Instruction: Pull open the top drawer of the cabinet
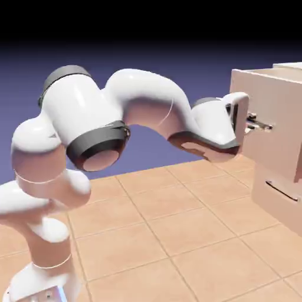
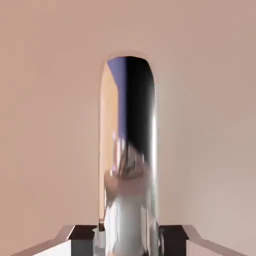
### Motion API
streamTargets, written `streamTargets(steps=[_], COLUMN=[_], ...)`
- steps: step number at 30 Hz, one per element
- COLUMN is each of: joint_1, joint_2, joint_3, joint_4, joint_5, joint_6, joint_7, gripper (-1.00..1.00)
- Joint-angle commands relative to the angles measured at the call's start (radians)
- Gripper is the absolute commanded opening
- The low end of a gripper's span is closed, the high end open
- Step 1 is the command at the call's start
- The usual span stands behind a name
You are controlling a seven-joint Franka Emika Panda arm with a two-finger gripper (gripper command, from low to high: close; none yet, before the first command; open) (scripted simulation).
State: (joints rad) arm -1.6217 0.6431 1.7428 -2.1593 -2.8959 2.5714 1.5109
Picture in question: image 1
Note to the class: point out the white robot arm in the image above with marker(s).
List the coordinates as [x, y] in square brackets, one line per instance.
[80, 106]

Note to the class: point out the large light wood drawer front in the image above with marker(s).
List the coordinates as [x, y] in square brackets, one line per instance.
[271, 94]

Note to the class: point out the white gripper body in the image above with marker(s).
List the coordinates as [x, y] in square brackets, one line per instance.
[243, 106]

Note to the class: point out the light wood cabinet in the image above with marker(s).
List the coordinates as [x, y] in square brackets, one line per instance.
[288, 65]

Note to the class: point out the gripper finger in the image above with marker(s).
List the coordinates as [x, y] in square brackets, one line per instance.
[249, 129]
[251, 115]

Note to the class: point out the small light wood drawer front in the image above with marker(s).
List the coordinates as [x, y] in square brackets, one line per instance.
[266, 200]

